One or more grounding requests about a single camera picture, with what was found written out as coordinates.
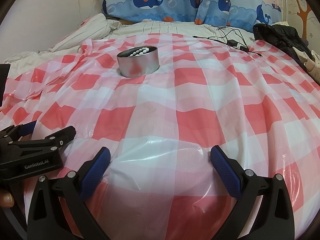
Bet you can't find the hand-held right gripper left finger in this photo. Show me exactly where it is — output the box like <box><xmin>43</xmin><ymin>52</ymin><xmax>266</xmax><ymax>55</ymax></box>
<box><xmin>27</xmin><ymin>147</ymin><xmax>112</xmax><ymax>240</ymax></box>

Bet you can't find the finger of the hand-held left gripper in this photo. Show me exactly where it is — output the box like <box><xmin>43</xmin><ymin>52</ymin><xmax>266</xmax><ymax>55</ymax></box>
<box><xmin>0</xmin><ymin>126</ymin><xmax>76</xmax><ymax>164</ymax></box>
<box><xmin>0</xmin><ymin>120</ymin><xmax>38</xmax><ymax>143</ymax></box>

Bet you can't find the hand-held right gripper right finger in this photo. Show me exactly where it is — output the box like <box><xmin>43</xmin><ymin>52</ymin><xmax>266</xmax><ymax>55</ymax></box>
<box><xmin>210</xmin><ymin>145</ymin><xmax>295</xmax><ymax>240</ymax></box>

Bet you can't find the round silver metal tin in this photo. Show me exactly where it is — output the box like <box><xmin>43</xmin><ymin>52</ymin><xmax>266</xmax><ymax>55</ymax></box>
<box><xmin>116</xmin><ymin>46</ymin><xmax>160</xmax><ymax>78</ymax></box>

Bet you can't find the white bead bracelet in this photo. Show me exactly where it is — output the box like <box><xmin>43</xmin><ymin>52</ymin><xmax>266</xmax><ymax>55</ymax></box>
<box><xmin>129</xmin><ymin>47</ymin><xmax>150</xmax><ymax>57</ymax></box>

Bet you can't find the person's left hand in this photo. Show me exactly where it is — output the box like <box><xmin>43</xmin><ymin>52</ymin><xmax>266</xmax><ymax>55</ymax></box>
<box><xmin>0</xmin><ymin>189</ymin><xmax>14</xmax><ymax>208</ymax></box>

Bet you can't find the dark flat object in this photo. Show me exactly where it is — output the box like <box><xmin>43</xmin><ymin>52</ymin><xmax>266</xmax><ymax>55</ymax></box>
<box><xmin>0</xmin><ymin>64</ymin><xmax>11</xmax><ymax>108</ymax></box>

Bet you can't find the red white checked plastic cloth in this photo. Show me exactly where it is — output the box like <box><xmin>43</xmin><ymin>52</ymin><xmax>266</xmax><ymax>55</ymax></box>
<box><xmin>0</xmin><ymin>33</ymin><xmax>320</xmax><ymax>240</ymax></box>

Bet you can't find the white striped bedding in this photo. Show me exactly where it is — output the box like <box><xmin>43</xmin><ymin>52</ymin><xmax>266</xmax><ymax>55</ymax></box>
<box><xmin>2</xmin><ymin>13</ymin><xmax>255</xmax><ymax>64</ymax></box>

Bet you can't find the black jacket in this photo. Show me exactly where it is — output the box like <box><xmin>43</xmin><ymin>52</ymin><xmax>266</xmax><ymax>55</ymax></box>
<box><xmin>253</xmin><ymin>23</ymin><xmax>315</xmax><ymax>64</ymax></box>

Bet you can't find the blue whale print pillow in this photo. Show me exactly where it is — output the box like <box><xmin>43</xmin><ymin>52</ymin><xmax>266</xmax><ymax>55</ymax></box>
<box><xmin>195</xmin><ymin>0</ymin><xmax>282</xmax><ymax>27</ymax></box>
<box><xmin>102</xmin><ymin>0</ymin><xmax>208</xmax><ymax>23</ymax></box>

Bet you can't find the black cable with adapter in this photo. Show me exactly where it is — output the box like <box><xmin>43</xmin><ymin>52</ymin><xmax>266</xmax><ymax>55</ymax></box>
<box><xmin>192</xmin><ymin>27</ymin><xmax>247</xmax><ymax>47</ymax></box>
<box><xmin>216</xmin><ymin>27</ymin><xmax>263</xmax><ymax>57</ymax></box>

